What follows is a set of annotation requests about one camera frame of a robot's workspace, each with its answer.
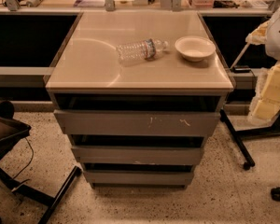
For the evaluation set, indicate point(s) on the grey top drawer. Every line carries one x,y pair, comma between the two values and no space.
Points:
137,123

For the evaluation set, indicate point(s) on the black stand left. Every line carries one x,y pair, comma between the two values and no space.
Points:
11,132

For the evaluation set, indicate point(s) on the white stick with black base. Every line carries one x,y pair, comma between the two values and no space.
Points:
242,52

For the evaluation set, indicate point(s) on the grey drawer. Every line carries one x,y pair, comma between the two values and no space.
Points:
137,123
134,178
138,155

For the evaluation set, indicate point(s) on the grey drawer cabinet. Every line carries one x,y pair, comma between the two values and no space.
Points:
89,77

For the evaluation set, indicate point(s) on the grey bottom drawer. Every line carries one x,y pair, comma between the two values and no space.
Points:
134,178

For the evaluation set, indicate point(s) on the black wheeled stand right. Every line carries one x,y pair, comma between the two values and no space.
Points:
239,136

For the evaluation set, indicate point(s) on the white bowl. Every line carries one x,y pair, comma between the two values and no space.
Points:
195,48

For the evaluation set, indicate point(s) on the clear plastic water bottle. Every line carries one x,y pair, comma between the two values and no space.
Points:
148,49

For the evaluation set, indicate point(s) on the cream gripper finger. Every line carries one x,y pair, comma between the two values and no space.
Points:
260,109
271,89

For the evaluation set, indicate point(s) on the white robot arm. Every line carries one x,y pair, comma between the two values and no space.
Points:
272,49

